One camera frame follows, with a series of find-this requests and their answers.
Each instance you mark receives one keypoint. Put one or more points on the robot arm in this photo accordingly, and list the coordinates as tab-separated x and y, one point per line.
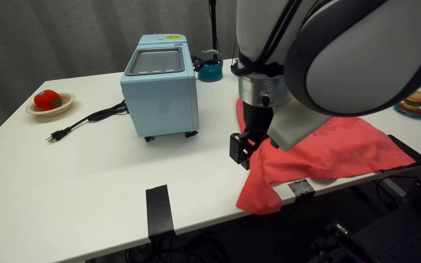
360	65

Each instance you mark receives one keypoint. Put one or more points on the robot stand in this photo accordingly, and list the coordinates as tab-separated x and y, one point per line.
389	233

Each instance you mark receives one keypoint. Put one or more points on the toy burger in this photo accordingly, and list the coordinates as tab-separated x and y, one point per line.
418	102

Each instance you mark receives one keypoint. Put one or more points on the red sweatshirt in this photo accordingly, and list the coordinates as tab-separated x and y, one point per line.
342	149

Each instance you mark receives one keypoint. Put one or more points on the red toy tomato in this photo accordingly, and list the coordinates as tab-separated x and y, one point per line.
47	99

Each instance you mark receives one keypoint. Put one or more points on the grey curtain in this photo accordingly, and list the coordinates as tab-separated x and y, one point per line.
68	36

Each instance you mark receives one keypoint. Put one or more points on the blue plate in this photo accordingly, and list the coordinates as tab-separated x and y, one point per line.
411	113

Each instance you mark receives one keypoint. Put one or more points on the light blue toaster oven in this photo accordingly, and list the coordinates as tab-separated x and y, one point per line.
165	106

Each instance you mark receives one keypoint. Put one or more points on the wide black tape strip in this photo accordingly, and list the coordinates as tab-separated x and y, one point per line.
409	151

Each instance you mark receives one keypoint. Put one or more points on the short black tape strip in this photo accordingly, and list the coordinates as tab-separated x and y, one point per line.
301	189

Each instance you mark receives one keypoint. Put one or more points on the long black tape strip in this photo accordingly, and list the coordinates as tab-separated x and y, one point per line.
158	212

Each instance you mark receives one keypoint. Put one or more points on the teal kettle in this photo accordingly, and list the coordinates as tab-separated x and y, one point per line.
210	71

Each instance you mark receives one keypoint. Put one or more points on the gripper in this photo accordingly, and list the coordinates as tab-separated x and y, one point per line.
257	118

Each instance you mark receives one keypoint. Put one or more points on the beige bowl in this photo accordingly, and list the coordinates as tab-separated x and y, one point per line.
55	109

